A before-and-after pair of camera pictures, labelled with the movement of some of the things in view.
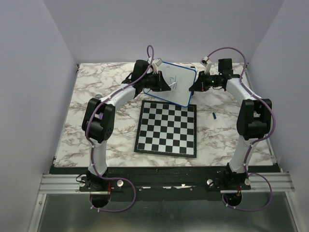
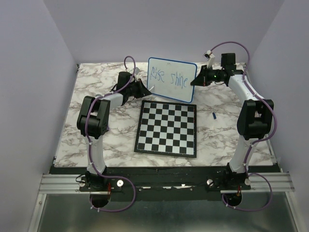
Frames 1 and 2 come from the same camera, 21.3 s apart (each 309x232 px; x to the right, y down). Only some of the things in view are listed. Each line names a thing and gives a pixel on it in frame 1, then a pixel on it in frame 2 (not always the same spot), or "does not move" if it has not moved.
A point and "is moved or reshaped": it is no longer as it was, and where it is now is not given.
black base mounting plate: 162,183 does not move
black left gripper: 161,85 → 143,91
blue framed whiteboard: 178,78 is moved or reshaped
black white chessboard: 167,129 does not move
